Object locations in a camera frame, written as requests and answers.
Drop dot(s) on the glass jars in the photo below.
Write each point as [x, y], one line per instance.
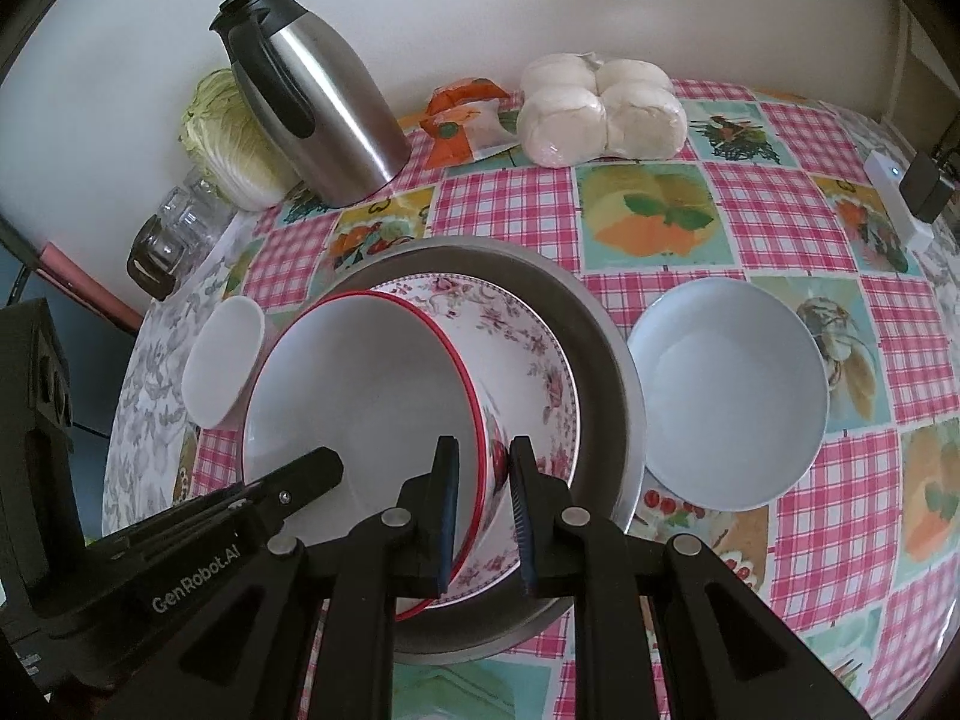
[154, 259]

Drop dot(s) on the dark blue panel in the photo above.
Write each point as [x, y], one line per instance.
[82, 375]

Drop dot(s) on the black power adapter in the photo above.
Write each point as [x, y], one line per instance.
[928, 187]

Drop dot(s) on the white square bowl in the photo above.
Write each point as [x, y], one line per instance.
[225, 360]

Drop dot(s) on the red frame bar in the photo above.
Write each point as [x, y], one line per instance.
[90, 285]

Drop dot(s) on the pink checkered printed tablecloth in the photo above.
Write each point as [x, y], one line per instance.
[510, 202]

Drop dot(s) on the clear drinking glass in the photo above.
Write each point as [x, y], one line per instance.
[184, 217]
[210, 191]

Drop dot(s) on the white power strip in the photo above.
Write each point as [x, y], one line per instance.
[896, 199]

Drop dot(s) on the stainless steel thermos jug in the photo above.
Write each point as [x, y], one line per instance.
[330, 112]

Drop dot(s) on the orange snack packet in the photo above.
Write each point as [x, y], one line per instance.
[465, 135]
[469, 94]

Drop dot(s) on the napa cabbage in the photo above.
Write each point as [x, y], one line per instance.
[225, 142]

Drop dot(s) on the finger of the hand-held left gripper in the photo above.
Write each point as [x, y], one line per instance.
[300, 476]

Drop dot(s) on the oval pink floral plate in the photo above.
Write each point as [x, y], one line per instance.
[517, 330]

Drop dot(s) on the bag of white steamed buns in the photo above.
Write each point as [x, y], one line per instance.
[600, 112]

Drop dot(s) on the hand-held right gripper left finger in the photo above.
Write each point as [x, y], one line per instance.
[450, 510]

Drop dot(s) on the large stainless steel basin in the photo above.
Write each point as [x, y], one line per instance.
[592, 360]

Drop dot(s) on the red rim strawberry bowl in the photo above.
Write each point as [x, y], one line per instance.
[360, 390]

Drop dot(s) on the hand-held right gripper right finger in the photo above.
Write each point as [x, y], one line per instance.
[521, 525]

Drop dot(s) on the grey floral tablecloth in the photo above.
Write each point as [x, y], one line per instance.
[150, 390]

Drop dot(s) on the light blue floral bowl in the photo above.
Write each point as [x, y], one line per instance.
[727, 390]

